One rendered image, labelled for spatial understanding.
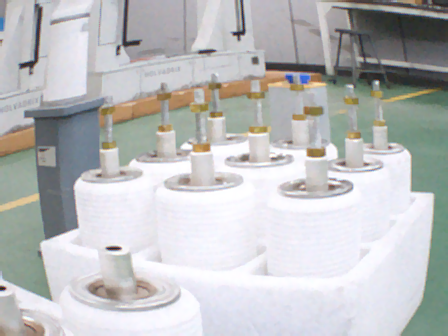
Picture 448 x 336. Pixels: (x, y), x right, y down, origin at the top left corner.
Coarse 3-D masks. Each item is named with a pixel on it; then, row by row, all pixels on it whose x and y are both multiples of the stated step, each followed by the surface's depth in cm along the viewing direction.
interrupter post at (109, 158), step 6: (102, 150) 81; (108, 150) 81; (114, 150) 81; (102, 156) 81; (108, 156) 81; (114, 156) 81; (102, 162) 82; (108, 162) 81; (114, 162) 81; (102, 168) 82; (108, 168) 81; (114, 168) 82; (102, 174) 82; (108, 174) 81; (114, 174) 82
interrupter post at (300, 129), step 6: (294, 120) 96; (306, 120) 96; (294, 126) 96; (300, 126) 96; (306, 126) 96; (294, 132) 96; (300, 132) 96; (306, 132) 96; (294, 138) 96; (300, 138) 96; (306, 138) 96; (294, 144) 97; (300, 144) 96; (306, 144) 96
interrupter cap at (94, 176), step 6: (120, 168) 86; (126, 168) 85; (132, 168) 85; (138, 168) 84; (84, 174) 83; (90, 174) 83; (96, 174) 83; (120, 174) 84; (126, 174) 82; (132, 174) 82; (138, 174) 81; (84, 180) 80; (90, 180) 79; (96, 180) 79; (102, 180) 79; (108, 180) 79; (114, 180) 79; (120, 180) 79; (126, 180) 80
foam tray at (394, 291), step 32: (416, 224) 84; (64, 256) 79; (96, 256) 77; (160, 256) 80; (384, 256) 70; (416, 256) 87; (64, 288) 80; (192, 288) 70; (224, 288) 69; (256, 288) 67; (288, 288) 66; (320, 288) 64; (352, 288) 62; (384, 288) 72; (416, 288) 91; (224, 320) 70; (256, 320) 68; (288, 320) 66; (320, 320) 64; (352, 320) 63; (384, 320) 76
